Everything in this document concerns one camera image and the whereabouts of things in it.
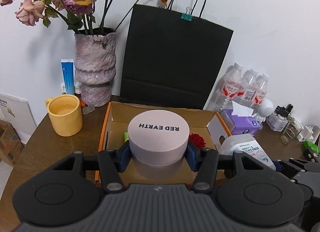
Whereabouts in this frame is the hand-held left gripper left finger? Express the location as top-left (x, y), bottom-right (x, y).
top-left (52, 143), bottom-right (130, 194)

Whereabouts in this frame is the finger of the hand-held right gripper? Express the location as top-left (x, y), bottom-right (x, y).
top-left (274, 158), bottom-right (320, 179)

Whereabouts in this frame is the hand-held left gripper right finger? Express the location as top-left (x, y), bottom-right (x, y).
top-left (186, 144), bottom-right (273, 194)

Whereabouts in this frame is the red rose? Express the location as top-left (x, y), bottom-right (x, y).
top-left (189, 133), bottom-right (207, 148)

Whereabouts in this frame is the pink round box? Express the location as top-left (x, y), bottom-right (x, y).
top-left (127, 110), bottom-right (190, 180)

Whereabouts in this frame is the red cardboard box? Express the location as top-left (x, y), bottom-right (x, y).
top-left (95, 101), bottom-right (233, 190)

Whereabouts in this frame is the white wet wipes pack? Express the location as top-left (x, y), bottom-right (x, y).
top-left (219, 134), bottom-right (277, 171)

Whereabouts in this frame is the clear case with black items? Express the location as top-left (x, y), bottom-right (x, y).
top-left (266, 104), bottom-right (293, 131)

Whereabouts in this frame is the clear drinking glass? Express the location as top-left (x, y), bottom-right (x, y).
top-left (280, 119), bottom-right (303, 145)

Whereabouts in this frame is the dark box with green top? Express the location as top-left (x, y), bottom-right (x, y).
top-left (302, 140), bottom-right (320, 163)

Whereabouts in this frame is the white charger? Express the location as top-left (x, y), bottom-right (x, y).
top-left (297, 124), bottom-right (320, 142)

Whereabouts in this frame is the purple tissue pack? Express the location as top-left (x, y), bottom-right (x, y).
top-left (221, 100), bottom-right (263, 137)

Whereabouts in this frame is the white robot figure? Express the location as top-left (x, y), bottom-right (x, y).
top-left (254, 99), bottom-right (275, 122)

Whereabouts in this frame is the small clear trinket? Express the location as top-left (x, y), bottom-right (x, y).
top-left (80, 100), bottom-right (96, 115)

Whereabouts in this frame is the yellow mug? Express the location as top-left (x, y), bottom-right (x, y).
top-left (45, 94), bottom-right (83, 137)

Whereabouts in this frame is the clear water bottle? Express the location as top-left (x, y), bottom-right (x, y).
top-left (252, 73), bottom-right (269, 108)
top-left (237, 69), bottom-right (259, 107)
top-left (211, 63), bottom-right (244, 111)

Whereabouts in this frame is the mottled purple ceramic vase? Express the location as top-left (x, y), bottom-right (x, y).
top-left (74, 27), bottom-right (117, 107)

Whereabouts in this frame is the black paper bag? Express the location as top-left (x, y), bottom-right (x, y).
top-left (120, 0), bottom-right (234, 111)

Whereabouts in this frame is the blue and white tube box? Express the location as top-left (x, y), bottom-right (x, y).
top-left (61, 59), bottom-right (75, 95)

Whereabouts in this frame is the brown cardboard carton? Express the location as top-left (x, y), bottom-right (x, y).
top-left (0, 120), bottom-right (24, 167)

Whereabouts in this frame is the white board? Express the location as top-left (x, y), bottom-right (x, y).
top-left (0, 92), bottom-right (37, 128)

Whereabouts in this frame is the green binder clip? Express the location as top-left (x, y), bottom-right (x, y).
top-left (181, 7), bottom-right (193, 22)

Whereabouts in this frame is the white wall holder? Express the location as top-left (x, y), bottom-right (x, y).
top-left (61, 83), bottom-right (82, 95)

